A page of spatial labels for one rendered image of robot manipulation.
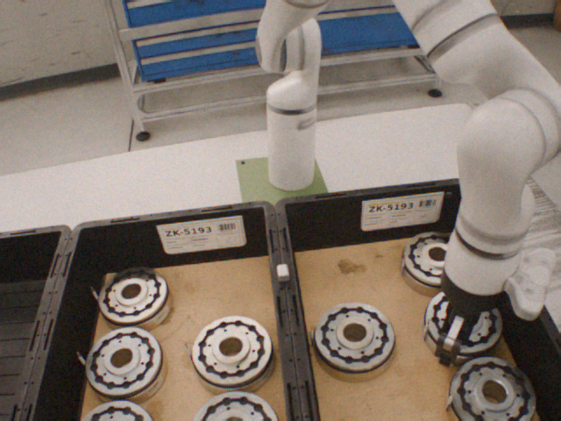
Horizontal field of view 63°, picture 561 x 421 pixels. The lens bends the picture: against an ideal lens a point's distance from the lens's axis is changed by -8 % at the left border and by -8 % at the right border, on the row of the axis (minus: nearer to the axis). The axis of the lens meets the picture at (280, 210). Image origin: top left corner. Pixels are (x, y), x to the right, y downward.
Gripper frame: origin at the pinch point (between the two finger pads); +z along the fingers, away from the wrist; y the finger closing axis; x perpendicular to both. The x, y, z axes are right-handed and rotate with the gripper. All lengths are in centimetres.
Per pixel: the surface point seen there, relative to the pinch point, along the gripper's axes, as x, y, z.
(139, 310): -38.4, 17.4, -0.7
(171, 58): -170, -115, 43
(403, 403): -2.4, 9.8, 2.3
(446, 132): -22, -69, 15
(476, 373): 4.0, 3.7, -0.9
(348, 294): -16.3, -1.8, 2.3
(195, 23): -157, -123, 26
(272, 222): -27.6, -0.6, -7.7
